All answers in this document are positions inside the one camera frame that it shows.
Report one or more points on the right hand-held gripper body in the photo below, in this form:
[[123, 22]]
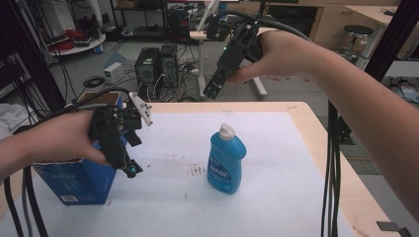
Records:
[[242, 42]]

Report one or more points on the blue cardboard box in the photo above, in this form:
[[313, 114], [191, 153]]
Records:
[[79, 182]]

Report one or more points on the round white table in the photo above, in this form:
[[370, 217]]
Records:
[[86, 46]]

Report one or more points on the black round stool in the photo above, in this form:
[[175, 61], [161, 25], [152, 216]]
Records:
[[357, 31]]

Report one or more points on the white cloth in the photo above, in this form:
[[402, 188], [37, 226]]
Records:
[[11, 118]]

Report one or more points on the small white box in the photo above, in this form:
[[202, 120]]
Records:
[[113, 73]]

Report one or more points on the black metal bracket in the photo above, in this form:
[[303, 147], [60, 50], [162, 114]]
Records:
[[346, 131]]

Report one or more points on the light wooden desk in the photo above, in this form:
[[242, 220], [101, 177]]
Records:
[[372, 13]]

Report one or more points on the white standing desk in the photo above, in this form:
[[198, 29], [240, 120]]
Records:
[[201, 65]]

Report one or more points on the black metal frame post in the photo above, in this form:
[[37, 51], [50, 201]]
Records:
[[29, 56], [392, 36]]

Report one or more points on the small blue cup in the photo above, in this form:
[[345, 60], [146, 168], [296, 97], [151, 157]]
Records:
[[98, 49]]

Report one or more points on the blue detergent bottle white cap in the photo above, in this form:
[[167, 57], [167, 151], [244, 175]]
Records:
[[225, 164]]

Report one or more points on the light wooden cabinet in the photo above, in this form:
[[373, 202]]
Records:
[[329, 29]]

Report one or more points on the person's right hand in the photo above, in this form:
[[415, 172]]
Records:
[[286, 56]]

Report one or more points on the grey metal bracket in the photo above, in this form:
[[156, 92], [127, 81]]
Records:
[[392, 227]]

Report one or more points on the black computer tower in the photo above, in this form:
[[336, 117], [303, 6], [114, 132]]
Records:
[[168, 64], [147, 67]]

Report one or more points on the black metal shelf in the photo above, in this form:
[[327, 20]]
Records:
[[138, 29]]

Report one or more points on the white table mat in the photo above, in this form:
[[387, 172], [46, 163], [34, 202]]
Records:
[[280, 164]]

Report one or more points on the black equipment case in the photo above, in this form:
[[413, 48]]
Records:
[[178, 24]]

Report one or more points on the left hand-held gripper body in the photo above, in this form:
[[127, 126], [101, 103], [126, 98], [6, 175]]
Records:
[[110, 138]]

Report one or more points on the person's left hand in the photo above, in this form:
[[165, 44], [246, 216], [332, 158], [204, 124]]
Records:
[[66, 138]]

